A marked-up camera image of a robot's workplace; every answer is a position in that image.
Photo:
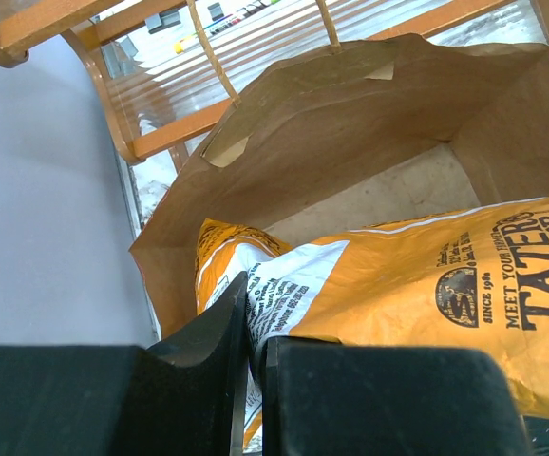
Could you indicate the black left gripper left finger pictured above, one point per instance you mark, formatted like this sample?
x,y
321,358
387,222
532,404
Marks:
x,y
183,396

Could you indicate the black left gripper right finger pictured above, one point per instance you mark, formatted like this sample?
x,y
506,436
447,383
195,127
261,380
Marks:
x,y
329,399

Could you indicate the orange Tater chip bag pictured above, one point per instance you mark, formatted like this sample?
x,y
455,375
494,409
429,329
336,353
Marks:
x,y
477,278

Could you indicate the brown red paper bag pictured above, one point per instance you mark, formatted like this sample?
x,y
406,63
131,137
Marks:
x,y
310,127

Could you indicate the orange wooden rack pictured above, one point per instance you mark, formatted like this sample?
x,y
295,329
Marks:
x,y
168,98

